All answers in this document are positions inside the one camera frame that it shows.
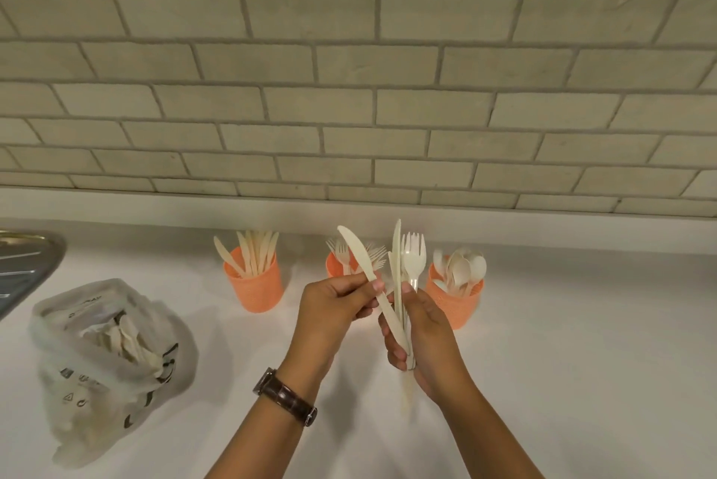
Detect person's left hand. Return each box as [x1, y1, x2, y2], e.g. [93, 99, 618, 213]
[277, 271, 388, 384]

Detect person's right hand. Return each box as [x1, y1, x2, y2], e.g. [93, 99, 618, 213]
[378, 288, 477, 404]

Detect orange mesh plastic cup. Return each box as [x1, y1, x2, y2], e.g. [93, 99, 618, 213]
[424, 262, 485, 330]
[223, 246, 285, 315]
[326, 251, 388, 281]

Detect cream plastic cutlery knife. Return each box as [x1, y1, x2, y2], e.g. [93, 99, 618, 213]
[336, 225, 412, 354]

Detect spoons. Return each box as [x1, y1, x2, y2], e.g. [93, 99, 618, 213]
[432, 248, 488, 298]

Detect bunch of mixed plastic cutlery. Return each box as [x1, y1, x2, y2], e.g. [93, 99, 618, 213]
[388, 219, 428, 413]

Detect translucent black print plastic bag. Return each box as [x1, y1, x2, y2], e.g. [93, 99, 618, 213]
[28, 277, 200, 469]

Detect stainless steel sink drainboard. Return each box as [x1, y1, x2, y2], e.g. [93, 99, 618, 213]
[0, 230, 67, 323]

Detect brown strap wristwatch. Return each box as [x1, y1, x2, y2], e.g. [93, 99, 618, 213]
[252, 367, 319, 428]

